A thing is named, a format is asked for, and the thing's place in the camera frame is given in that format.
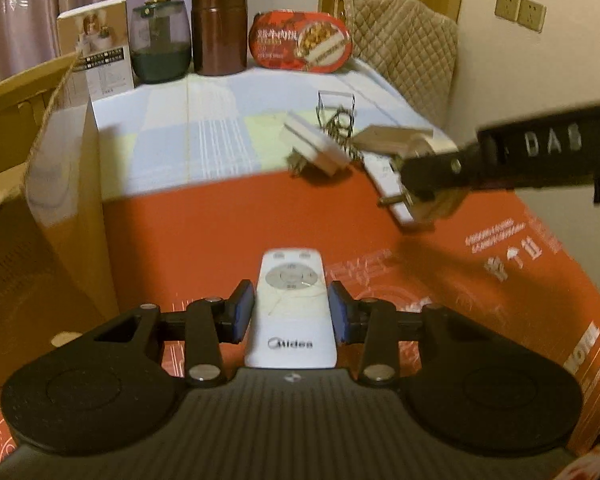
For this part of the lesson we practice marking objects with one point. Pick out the gold white plug adapter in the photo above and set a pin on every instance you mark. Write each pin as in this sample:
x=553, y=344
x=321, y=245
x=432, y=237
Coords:
x=405, y=145
x=312, y=142

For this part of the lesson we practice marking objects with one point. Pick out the brown metal thermos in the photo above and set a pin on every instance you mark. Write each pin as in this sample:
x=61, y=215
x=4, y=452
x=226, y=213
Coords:
x=219, y=30

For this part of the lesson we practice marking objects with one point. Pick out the beige quilted cover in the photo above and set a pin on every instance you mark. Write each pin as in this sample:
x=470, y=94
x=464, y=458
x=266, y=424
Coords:
x=405, y=45

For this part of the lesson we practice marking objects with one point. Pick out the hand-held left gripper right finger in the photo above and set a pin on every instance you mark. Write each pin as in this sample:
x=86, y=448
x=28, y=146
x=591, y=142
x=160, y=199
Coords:
x=338, y=310

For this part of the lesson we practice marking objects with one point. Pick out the pink patterned curtain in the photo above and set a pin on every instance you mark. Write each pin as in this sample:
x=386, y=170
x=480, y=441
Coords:
x=25, y=5

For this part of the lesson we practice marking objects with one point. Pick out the beige wall socket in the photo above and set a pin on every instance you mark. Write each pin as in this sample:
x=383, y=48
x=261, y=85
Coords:
x=507, y=5
x=531, y=14

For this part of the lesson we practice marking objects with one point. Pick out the white product box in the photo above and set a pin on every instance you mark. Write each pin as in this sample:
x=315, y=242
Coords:
x=97, y=45

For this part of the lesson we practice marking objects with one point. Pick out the green glass jar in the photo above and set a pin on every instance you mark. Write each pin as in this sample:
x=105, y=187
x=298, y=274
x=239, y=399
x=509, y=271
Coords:
x=160, y=45

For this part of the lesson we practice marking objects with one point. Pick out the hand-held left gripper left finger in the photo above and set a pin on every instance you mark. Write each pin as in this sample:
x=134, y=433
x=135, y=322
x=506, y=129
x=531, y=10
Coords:
x=240, y=310

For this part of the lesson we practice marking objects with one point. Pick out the cardboard box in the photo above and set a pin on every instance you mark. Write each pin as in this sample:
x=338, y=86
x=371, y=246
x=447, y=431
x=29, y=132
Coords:
x=30, y=260

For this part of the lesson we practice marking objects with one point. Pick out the white remote control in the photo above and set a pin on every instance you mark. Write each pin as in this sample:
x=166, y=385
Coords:
x=290, y=320

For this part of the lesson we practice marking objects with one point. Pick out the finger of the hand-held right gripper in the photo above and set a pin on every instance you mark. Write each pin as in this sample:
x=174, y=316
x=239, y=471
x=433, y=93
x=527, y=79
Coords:
x=440, y=170

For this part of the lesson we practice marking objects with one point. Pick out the red oval food package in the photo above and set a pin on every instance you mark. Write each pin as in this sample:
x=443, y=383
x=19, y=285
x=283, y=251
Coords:
x=300, y=40

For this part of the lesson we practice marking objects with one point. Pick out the checkered pastel cloth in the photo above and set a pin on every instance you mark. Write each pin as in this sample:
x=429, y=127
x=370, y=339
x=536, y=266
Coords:
x=205, y=125

